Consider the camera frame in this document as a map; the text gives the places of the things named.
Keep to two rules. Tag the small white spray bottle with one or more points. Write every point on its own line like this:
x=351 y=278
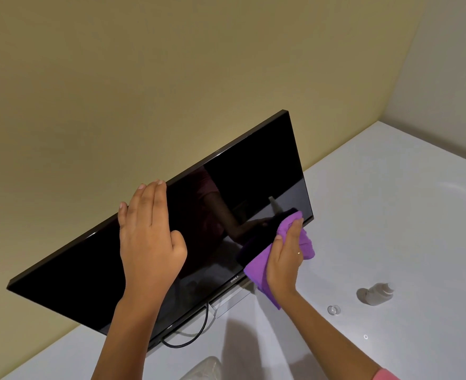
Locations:
x=379 y=294

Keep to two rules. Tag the pink shirt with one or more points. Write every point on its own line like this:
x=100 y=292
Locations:
x=387 y=375

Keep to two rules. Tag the person's right hand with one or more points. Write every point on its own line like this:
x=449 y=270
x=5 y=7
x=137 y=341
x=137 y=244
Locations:
x=284 y=269

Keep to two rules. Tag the clear bottle cap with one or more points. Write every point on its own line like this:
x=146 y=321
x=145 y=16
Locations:
x=333 y=310

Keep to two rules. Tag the black Dell monitor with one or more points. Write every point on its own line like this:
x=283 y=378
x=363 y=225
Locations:
x=78 y=280

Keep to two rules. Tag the clear plastic container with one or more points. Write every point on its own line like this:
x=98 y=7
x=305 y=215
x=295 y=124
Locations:
x=205 y=370

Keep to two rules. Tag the person's left hand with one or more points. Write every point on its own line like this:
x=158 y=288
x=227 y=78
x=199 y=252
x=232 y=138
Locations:
x=148 y=249

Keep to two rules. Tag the person's left forearm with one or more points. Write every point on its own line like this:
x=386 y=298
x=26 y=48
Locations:
x=126 y=344

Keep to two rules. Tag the person's right forearm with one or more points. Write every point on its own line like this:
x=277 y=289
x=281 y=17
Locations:
x=331 y=340

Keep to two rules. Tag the purple microfiber cloth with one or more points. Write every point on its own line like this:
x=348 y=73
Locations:
x=256 y=269

